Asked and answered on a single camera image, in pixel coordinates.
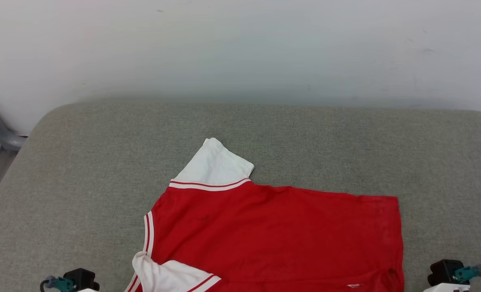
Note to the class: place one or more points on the red and white shirt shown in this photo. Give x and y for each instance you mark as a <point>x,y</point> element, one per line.
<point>264,235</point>

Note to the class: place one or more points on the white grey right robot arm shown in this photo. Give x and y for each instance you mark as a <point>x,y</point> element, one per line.
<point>447,288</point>

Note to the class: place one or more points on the grey metal pipe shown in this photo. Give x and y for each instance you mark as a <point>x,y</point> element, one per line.
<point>5,138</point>

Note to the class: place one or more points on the grey padded table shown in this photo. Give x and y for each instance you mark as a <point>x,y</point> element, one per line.
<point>102,182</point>

